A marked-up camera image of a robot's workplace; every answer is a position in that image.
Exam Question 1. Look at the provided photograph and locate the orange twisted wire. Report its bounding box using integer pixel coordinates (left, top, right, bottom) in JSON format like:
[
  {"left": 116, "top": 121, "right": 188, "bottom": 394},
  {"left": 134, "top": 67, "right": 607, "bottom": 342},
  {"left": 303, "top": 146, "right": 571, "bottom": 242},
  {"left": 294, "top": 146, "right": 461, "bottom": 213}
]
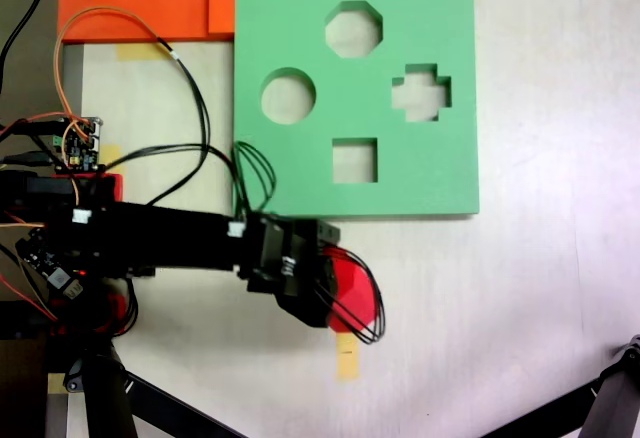
[{"left": 52, "top": 5, "right": 175, "bottom": 130}]

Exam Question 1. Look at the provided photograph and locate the black tilted circuit board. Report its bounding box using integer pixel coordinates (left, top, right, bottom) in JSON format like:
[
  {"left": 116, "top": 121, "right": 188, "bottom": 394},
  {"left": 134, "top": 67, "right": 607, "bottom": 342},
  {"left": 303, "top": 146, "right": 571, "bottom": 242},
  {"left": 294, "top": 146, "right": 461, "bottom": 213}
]
[{"left": 16, "top": 230, "right": 86, "bottom": 304}]

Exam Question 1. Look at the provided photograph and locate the black tripod leg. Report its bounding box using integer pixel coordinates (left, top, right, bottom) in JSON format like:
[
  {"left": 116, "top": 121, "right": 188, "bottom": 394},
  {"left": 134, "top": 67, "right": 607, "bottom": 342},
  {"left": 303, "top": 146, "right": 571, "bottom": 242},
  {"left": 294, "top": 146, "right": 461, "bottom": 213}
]
[
  {"left": 62, "top": 347, "right": 251, "bottom": 438},
  {"left": 477, "top": 333, "right": 640, "bottom": 438}
]

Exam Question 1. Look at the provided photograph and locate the green shape hole board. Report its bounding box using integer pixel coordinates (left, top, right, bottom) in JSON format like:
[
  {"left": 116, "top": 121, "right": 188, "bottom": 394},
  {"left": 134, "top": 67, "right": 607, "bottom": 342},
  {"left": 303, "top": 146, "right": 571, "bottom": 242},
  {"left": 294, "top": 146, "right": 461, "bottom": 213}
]
[{"left": 232, "top": 0, "right": 481, "bottom": 220}]

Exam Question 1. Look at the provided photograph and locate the red octagonal pillar block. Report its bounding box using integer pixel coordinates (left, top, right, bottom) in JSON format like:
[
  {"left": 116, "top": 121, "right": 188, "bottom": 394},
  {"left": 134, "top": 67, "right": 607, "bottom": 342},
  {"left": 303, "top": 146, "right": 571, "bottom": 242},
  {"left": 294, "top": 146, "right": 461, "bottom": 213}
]
[{"left": 319, "top": 245, "right": 379, "bottom": 334}]

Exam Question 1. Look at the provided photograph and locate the thin black servo cable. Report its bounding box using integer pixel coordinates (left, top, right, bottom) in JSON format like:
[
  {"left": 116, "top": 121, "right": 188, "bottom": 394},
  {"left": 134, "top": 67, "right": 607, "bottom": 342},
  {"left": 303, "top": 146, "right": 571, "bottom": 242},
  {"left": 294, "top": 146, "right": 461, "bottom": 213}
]
[
  {"left": 144, "top": 50, "right": 214, "bottom": 208},
  {"left": 102, "top": 141, "right": 278, "bottom": 222}
]

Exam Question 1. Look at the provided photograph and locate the yellow tape piece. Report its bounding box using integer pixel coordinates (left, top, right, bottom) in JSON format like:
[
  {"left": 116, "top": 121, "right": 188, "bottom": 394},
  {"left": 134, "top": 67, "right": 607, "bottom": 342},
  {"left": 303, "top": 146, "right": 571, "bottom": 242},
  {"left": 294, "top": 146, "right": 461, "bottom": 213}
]
[
  {"left": 117, "top": 42, "right": 167, "bottom": 62},
  {"left": 102, "top": 145, "right": 124, "bottom": 175}
]

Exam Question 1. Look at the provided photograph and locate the thick black power cable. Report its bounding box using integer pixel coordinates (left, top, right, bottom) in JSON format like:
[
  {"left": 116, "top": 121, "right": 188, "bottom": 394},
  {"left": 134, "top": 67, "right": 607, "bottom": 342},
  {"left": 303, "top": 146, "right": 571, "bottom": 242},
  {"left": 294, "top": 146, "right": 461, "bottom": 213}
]
[{"left": 0, "top": 0, "right": 51, "bottom": 95}]

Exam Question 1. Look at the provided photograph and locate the circuit board with green terminal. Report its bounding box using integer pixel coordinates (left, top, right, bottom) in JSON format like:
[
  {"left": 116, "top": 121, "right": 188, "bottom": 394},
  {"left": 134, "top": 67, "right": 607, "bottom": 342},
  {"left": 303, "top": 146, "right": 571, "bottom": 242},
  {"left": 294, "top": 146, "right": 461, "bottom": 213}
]
[{"left": 51, "top": 116, "right": 105, "bottom": 175}]

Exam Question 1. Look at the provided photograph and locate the yellow tape marker strip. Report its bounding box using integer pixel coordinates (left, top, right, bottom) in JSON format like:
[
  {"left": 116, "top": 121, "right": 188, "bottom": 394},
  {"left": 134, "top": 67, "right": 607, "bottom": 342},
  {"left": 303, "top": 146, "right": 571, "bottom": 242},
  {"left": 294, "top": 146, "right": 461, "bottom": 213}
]
[{"left": 335, "top": 331, "right": 361, "bottom": 382}]

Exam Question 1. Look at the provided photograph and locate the black gripper wire loop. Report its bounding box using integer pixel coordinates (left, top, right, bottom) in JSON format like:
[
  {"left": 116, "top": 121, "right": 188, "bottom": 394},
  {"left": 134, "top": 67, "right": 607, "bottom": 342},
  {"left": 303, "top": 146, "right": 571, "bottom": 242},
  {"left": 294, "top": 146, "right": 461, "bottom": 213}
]
[{"left": 314, "top": 246, "right": 387, "bottom": 345}]

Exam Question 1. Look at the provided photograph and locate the black USB cable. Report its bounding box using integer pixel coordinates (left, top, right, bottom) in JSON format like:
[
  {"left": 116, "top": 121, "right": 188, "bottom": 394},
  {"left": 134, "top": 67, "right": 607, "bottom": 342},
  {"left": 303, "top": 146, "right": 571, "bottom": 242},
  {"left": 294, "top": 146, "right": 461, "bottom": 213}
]
[{"left": 0, "top": 150, "right": 54, "bottom": 167}]

